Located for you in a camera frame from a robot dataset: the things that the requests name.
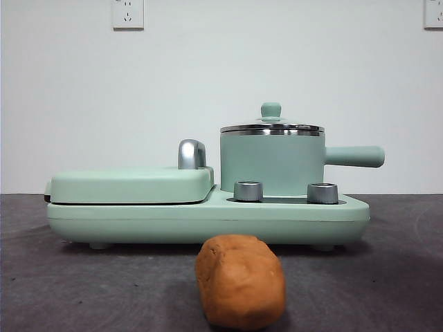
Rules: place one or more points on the mint green breakfast maker base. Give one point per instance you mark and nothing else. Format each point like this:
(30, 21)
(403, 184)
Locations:
(207, 221)

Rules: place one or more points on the silver control knob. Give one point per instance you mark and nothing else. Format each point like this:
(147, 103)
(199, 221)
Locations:
(248, 192)
(322, 193)

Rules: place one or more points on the mint green griddle cover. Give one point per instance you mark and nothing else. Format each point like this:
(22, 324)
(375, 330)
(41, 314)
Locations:
(121, 186)

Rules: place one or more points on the white wall socket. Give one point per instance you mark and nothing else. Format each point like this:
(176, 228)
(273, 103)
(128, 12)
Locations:
(128, 15)
(434, 14)

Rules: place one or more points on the glass lid with green knob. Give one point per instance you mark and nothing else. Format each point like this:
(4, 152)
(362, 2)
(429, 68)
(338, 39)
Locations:
(271, 109)

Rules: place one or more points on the brown potato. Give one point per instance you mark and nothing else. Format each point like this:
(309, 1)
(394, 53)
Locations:
(240, 283)

